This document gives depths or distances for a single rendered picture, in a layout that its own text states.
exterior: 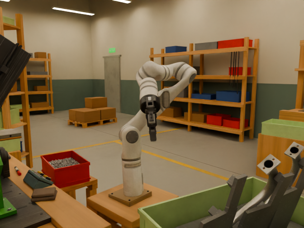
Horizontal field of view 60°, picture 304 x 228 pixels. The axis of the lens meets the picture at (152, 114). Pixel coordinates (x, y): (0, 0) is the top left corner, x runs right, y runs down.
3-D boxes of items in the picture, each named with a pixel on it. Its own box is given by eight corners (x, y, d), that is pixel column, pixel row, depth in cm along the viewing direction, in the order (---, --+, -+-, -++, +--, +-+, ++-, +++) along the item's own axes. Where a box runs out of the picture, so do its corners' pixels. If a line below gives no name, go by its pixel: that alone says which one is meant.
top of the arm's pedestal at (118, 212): (134, 185, 152) (134, 178, 151) (178, 203, 131) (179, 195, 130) (87, 205, 128) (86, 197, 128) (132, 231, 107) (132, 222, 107)
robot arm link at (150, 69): (145, 57, 104) (164, 59, 115) (132, 72, 109) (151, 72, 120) (154, 71, 103) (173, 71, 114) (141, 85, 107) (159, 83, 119)
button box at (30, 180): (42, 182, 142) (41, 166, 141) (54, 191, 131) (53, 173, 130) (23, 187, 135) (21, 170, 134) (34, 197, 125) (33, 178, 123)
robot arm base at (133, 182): (132, 187, 135) (130, 155, 133) (146, 191, 130) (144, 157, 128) (119, 194, 128) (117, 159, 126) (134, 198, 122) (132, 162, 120)
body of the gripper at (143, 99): (140, 109, 101) (141, 128, 95) (138, 92, 95) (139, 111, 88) (160, 107, 101) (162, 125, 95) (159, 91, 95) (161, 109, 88)
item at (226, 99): (240, 142, 563) (246, 36, 530) (149, 123, 786) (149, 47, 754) (253, 138, 598) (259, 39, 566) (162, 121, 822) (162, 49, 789)
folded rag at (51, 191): (57, 192, 122) (57, 186, 122) (55, 200, 115) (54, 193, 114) (34, 194, 120) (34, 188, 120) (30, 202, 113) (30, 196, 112)
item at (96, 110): (100, 119, 856) (100, 96, 845) (117, 122, 804) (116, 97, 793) (67, 124, 766) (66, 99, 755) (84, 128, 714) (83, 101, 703)
